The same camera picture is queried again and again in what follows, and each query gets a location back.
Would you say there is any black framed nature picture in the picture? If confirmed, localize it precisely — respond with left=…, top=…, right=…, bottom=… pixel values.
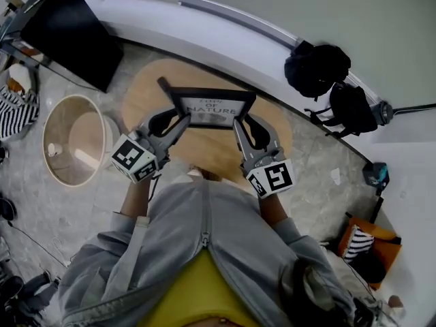
left=166, top=85, right=257, bottom=131

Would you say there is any wooden coffee table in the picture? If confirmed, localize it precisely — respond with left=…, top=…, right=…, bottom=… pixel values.
left=121, top=59, right=294, bottom=187

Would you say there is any rounded black backpack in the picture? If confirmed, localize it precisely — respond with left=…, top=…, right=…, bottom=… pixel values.
left=284, top=41, right=352, bottom=99

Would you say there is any short black pole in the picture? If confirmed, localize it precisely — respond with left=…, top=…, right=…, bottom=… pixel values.
left=370, top=186, right=386, bottom=223

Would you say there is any black wall cable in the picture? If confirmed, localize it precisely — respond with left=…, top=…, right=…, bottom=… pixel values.
left=391, top=103, right=436, bottom=113

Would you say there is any beige round laundry basket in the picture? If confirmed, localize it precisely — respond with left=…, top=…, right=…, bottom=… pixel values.
left=42, top=94, right=121, bottom=187

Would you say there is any person's white shoe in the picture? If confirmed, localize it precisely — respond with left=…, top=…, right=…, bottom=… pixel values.
left=185, top=168, right=205, bottom=183

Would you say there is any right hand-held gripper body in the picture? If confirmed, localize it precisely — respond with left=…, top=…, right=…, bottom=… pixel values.
left=240, top=147, right=296, bottom=199

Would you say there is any person's grey jacket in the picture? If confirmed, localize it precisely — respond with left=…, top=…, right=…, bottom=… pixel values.
left=57, top=181, right=357, bottom=327

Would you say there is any person's right forearm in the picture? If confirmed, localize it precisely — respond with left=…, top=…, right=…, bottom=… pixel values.
left=257, top=192, right=291, bottom=232

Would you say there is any black cabinet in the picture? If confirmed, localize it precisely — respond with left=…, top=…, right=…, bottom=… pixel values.
left=19, top=0, right=125, bottom=94

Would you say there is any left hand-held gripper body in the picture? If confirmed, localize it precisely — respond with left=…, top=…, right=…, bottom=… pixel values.
left=110, top=127, right=171, bottom=184

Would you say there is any grey water bottle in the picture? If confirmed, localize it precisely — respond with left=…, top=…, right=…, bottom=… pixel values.
left=375, top=100, right=394, bottom=126

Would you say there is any striped cushion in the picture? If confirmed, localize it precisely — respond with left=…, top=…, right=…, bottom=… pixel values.
left=342, top=225, right=375, bottom=265

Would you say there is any black backpack with straps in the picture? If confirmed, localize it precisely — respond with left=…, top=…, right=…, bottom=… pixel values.
left=305, top=82, right=379, bottom=139

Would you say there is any person's yellow shirt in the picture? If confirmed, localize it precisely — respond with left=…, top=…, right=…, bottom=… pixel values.
left=138, top=249, right=253, bottom=327

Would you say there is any cardboard box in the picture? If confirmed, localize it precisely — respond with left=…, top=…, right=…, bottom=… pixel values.
left=3, top=0, right=25, bottom=17

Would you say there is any person's left forearm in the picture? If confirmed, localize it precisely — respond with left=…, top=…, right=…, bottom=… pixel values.
left=119, top=181, right=155, bottom=219

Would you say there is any blue box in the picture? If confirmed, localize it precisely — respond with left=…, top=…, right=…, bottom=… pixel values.
left=362, top=161, right=390, bottom=187

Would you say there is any long black cable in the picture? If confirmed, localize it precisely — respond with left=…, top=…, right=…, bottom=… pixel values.
left=9, top=223, right=69, bottom=269

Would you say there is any orange sofa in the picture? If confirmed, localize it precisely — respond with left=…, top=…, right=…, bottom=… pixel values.
left=337, top=216, right=403, bottom=291

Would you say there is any black white striped cloth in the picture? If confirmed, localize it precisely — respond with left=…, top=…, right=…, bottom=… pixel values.
left=0, top=85, right=40, bottom=141

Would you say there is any white plush toy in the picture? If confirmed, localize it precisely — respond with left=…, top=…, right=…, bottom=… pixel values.
left=7, top=63, right=33, bottom=95

